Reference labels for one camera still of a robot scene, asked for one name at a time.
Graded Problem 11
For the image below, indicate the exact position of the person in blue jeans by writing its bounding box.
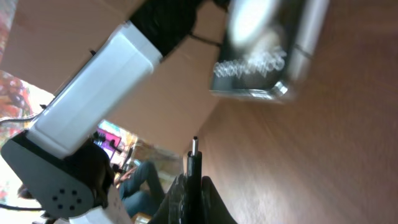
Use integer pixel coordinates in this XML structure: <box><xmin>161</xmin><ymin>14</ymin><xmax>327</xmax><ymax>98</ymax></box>
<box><xmin>114</xmin><ymin>161</ymin><xmax>165</xmax><ymax>218</ymax></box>

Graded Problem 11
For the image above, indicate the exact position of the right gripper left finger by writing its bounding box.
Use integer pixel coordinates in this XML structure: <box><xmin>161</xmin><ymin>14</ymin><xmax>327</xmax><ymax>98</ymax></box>
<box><xmin>149</xmin><ymin>174</ymin><xmax>186</xmax><ymax>224</ymax></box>

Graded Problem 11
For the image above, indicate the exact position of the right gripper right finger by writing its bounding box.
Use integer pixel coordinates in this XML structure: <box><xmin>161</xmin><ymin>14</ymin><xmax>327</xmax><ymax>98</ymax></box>
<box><xmin>201</xmin><ymin>176</ymin><xmax>237</xmax><ymax>224</ymax></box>

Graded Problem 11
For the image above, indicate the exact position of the black Galaxy smartphone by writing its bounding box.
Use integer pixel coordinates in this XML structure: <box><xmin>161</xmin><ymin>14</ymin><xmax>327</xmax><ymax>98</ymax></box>
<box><xmin>210</xmin><ymin>0</ymin><xmax>330</xmax><ymax>102</ymax></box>

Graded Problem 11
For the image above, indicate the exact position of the black charging cable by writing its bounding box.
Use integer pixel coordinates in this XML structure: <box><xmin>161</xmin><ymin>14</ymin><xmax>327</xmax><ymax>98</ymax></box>
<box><xmin>182</xmin><ymin>136</ymin><xmax>205</xmax><ymax>224</ymax></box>

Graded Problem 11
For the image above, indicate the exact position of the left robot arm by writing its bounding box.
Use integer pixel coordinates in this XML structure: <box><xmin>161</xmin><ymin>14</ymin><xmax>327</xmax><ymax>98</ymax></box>
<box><xmin>1</xmin><ymin>0</ymin><xmax>200</xmax><ymax>223</ymax></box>

